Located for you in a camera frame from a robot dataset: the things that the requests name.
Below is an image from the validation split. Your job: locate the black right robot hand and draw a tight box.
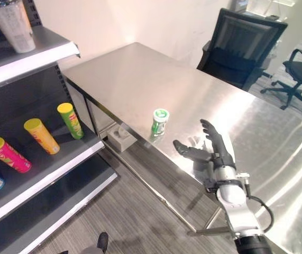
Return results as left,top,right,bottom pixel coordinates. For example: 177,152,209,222
172,119,236,170

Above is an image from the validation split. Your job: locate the green white gum bottle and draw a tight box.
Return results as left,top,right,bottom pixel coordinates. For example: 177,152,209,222
150,108,170,138

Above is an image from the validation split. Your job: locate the white tissue box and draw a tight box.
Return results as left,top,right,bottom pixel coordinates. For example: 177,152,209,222
107,126,136,153

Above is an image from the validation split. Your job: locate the black mesh office chair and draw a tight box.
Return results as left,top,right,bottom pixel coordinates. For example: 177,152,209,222
196,7,289,93

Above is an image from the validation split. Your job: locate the black swivel office chair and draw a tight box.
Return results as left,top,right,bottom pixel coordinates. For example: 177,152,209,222
260,48,302,112

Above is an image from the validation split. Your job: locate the green chip can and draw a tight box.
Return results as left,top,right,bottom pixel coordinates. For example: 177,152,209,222
57,103,85,140

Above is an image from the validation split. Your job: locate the orange yellow chip can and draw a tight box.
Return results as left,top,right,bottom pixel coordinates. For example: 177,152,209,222
23,119,60,155

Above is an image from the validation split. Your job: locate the grey metal shelf unit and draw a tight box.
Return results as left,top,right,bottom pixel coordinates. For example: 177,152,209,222
0,0,119,254

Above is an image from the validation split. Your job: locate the pink chip can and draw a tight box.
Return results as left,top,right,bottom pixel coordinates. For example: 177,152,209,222
0,137,32,174

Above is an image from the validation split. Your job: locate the white paper cup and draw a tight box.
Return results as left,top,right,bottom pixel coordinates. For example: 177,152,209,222
0,0,36,54

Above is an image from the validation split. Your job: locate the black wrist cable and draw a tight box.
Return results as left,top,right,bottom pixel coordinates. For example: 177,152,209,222
245,182,274,233

